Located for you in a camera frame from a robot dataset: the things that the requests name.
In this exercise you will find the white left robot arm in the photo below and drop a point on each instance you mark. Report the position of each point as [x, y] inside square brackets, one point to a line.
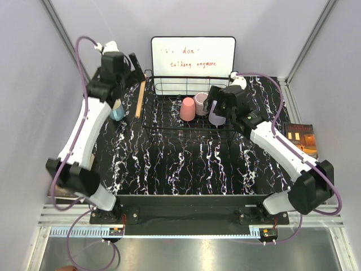
[101, 92]

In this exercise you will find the mauve ceramic mug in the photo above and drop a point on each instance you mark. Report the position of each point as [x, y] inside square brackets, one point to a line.
[199, 100]

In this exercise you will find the pink plastic cup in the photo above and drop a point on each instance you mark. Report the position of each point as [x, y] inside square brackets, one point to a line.
[187, 109]

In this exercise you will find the tale of two cities book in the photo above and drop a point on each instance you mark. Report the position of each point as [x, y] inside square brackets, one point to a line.
[78, 180]

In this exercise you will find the black wire dish rack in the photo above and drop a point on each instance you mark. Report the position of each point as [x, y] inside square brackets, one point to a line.
[173, 108]

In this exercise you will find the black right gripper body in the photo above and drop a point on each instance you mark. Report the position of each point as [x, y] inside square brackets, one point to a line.
[216, 94]

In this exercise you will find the dark night scene book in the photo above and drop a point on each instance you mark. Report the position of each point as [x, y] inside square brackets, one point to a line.
[302, 136]

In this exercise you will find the white whiteboard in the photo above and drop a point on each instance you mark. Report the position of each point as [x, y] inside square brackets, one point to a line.
[189, 65]

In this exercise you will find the light blue ceramic mug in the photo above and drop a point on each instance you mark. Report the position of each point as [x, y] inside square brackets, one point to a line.
[117, 112]

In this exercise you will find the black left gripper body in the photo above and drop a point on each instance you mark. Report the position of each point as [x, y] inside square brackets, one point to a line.
[133, 77]

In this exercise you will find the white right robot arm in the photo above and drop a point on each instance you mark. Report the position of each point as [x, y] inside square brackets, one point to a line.
[313, 181]

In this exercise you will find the lavender plastic cup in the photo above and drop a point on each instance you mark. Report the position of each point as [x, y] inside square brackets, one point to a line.
[215, 119]

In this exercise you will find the left wooden rack handle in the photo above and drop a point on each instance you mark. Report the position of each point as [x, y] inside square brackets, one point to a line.
[140, 99]

